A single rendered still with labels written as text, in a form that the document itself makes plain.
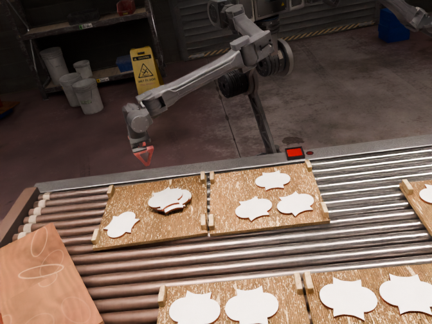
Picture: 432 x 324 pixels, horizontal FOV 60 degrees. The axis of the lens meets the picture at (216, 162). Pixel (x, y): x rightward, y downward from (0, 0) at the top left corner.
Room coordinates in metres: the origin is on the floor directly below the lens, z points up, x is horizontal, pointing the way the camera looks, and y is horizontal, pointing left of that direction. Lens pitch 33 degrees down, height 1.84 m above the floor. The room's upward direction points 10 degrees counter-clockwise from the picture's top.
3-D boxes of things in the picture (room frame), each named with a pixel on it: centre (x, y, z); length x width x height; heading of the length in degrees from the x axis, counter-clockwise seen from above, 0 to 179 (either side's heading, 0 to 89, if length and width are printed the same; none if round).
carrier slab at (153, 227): (1.15, 0.27, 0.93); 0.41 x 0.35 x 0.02; 86
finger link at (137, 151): (1.12, 0.24, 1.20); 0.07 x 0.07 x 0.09; 14
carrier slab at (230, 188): (1.11, -0.15, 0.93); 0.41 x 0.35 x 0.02; 84
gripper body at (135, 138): (1.15, 0.24, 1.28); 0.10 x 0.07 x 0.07; 14
